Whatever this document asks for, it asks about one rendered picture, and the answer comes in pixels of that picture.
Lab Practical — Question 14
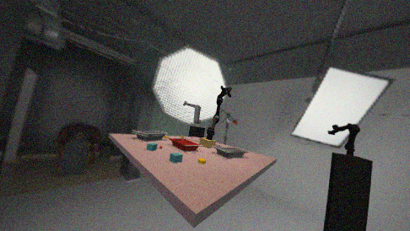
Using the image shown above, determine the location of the red plastic tray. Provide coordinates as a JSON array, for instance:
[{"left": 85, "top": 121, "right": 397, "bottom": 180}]
[{"left": 169, "top": 138, "right": 201, "bottom": 151}]

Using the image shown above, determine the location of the teal rectangular block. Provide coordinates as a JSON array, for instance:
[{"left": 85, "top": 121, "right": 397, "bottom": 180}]
[
  {"left": 169, "top": 153, "right": 183, "bottom": 164},
  {"left": 147, "top": 143, "right": 157, "bottom": 152}
]

